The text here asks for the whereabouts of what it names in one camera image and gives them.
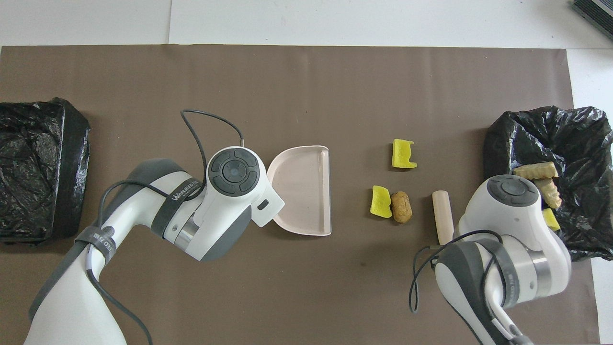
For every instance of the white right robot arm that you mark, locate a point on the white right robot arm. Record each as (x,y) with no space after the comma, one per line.
(507,225)

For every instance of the pale ridged foam chunk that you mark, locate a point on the pale ridged foam chunk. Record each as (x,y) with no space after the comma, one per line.
(549,192)
(535,171)

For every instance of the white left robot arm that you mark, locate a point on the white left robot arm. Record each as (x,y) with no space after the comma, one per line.
(143,211)

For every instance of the bin with black bag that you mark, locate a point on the bin with black bag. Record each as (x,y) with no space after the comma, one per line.
(574,143)
(43,143)

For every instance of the yellow sponge piece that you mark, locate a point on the yellow sponge piece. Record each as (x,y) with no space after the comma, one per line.
(401,155)
(380,202)
(551,220)

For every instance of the beige plastic dustpan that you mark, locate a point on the beige plastic dustpan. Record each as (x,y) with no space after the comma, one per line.
(306,191)

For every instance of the brown paper table mat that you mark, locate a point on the brown paper table mat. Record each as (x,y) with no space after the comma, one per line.
(335,96)

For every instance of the dark ribbed device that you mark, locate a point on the dark ribbed device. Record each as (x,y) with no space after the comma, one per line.
(598,12)

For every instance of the brown toy potato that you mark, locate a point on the brown toy potato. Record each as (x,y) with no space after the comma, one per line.
(401,207)

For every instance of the beige hand brush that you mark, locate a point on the beige hand brush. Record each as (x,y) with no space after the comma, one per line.
(443,215)

